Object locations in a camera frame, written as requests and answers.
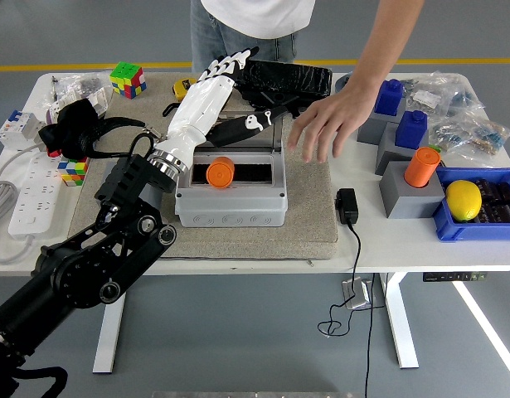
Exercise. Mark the person's left hand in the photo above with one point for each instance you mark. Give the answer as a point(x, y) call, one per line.
point(333, 120)

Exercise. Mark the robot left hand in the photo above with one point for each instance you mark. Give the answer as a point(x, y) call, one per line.
point(196, 108)

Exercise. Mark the orange cylinder battery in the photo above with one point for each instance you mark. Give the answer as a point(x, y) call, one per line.
point(220, 174)
point(420, 170)

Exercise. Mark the grey electrical box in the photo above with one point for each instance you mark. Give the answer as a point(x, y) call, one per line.
point(229, 207)

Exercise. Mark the person's left forearm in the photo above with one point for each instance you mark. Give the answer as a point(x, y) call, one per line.
point(383, 45)

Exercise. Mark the yellow tape measure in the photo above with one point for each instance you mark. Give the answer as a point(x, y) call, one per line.
point(182, 89)

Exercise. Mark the blue-grey dish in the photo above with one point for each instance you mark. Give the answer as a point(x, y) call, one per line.
point(339, 83)

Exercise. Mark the blue bottle-shaped block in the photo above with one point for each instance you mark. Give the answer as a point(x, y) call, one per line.
point(411, 132)
point(389, 99)

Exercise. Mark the black wrapped case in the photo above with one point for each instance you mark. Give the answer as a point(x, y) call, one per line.
point(288, 79)

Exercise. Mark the large Rubik's cube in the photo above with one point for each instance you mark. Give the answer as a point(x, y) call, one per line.
point(128, 81)

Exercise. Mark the black power adapter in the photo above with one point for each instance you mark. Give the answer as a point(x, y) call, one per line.
point(347, 207)

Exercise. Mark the clear bag of components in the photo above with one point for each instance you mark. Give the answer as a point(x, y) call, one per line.
point(489, 137)
point(424, 97)
point(447, 134)
point(466, 99)

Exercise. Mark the white socket module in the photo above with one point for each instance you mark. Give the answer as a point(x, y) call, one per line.
point(99, 99)

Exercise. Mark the small green part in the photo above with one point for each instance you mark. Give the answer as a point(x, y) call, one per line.
point(435, 147)

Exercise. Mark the clear bag of screws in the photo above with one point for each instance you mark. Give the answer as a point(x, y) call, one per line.
point(86, 83)

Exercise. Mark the black cloth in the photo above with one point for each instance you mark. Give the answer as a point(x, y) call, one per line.
point(70, 124)

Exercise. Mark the white table leg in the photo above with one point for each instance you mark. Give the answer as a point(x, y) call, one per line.
point(401, 331)
point(109, 344)

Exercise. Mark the black table control panel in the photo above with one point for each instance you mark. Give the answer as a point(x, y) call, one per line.
point(455, 277)

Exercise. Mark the small Rubik's cube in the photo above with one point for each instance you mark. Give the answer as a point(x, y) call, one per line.
point(72, 172)

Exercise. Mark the grey-brown mat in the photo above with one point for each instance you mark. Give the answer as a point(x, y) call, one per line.
point(238, 244)

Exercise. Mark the thin metal screwdriver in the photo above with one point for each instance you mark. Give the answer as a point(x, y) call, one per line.
point(54, 89)

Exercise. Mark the yellow lemon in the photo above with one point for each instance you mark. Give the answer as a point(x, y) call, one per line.
point(464, 201)

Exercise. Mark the blue plastic bin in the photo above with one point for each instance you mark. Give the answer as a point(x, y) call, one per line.
point(474, 232)

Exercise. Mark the white circuit breaker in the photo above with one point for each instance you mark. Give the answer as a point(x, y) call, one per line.
point(18, 130)

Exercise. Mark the white power strip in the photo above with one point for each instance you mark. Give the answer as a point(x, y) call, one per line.
point(35, 195)

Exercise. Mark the silver metal bracket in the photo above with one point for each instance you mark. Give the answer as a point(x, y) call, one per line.
point(356, 295)

